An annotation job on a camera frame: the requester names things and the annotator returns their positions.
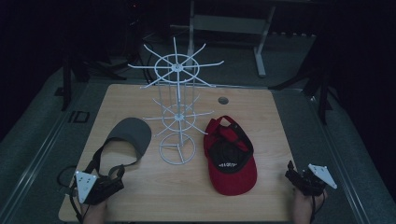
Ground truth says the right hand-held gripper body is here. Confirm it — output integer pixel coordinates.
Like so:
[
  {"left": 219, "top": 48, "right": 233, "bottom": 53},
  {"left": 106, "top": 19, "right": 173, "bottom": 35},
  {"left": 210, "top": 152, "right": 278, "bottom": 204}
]
[{"left": 294, "top": 163, "right": 338, "bottom": 197}]

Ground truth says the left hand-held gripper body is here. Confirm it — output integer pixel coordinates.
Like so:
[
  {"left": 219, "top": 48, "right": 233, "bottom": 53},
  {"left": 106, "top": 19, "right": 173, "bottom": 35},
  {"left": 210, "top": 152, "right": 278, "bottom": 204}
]
[{"left": 75, "top": 170, "right": 117, "bottom": 206}]

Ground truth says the grey sun visor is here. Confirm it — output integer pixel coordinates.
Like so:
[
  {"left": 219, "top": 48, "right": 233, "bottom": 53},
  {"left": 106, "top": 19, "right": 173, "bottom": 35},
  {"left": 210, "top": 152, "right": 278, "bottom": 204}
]
[{"left": 83, "top": 117, "right": 153, "bottom": 188}]

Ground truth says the person's right hand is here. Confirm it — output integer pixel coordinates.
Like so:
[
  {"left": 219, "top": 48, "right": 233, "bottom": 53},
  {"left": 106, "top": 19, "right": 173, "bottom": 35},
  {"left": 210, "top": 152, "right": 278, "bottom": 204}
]
[{"left": 291, "top": 187, "right": 329, "bottom": 224}]

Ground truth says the person's left hand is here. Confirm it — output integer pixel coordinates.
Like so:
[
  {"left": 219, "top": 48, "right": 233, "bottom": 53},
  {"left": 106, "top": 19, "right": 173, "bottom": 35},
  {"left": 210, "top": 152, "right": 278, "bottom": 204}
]
[{"left": 79, "top": 199, "right": 108, "bottom": 224}]

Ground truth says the red baseball cap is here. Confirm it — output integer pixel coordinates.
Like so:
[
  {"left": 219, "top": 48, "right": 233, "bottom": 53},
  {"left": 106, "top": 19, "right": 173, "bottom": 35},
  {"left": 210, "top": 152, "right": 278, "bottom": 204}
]
[{"left": 203, "top": 115, "right": 259, "bottom": 197}]

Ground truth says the black stand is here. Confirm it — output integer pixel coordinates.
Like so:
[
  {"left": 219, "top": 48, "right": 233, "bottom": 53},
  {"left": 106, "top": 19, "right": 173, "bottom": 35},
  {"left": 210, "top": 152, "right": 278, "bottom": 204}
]
[
  {"left": 54, "top": 52, "right": 128, "bottom": 112},
  {"left": 268, "top": 59, "right": 334, "bottom": 126}
]

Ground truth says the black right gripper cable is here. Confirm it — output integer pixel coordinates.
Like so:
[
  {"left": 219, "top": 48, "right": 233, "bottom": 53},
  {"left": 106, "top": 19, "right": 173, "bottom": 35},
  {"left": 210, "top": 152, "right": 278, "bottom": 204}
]
[{"left": 309, "top": 193, "right": 327, "bottom": 222}]

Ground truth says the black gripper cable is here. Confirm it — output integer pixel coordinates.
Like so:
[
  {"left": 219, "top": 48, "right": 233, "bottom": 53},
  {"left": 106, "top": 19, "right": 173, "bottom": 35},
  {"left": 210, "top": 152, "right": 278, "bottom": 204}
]
[
  {"left": 56, "top": 165, "right": 84, "bottom": 224},
  {"left": 309, "top": 193, "right": 327, "bottom": 222}
]

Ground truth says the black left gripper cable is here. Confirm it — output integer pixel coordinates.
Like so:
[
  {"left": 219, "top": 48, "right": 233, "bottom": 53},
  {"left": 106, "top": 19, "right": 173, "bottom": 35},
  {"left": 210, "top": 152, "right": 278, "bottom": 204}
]
[{"left": 56, "top": 165, "right": 84, "bottom": 224}]

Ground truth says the black floor bracket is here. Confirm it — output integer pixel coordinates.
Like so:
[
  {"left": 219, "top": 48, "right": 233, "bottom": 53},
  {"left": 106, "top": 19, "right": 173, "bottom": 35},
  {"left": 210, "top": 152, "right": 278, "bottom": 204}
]
[{"left": 67, "top": 110, "right": 92, "bottom": 124}]

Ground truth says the white wire hat rack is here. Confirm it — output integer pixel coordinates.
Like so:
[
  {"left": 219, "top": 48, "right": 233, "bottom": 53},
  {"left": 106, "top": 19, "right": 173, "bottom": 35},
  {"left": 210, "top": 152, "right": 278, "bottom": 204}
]
[{"left": 127, "top": 36, "right": 225, "bottom": 166}]

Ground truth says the grey metal desk frame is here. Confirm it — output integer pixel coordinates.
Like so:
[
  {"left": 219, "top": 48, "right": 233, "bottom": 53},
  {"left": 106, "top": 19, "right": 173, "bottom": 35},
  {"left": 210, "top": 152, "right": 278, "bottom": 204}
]
[{"left": 186, "top": 0, "right": 277, "bottom": 78}]

